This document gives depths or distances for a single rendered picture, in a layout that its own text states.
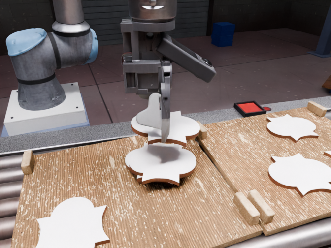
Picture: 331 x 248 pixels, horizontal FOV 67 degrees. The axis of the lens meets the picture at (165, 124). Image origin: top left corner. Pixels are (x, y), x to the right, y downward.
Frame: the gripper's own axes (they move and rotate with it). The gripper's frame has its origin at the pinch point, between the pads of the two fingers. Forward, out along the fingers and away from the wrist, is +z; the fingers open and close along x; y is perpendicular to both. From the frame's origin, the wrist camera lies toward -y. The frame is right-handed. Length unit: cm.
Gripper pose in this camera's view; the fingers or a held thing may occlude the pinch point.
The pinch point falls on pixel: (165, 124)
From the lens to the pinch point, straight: 51.1
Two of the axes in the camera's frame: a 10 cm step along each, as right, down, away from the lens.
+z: 0.0, 8.4, 5.4
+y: -10.0, 0.2, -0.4
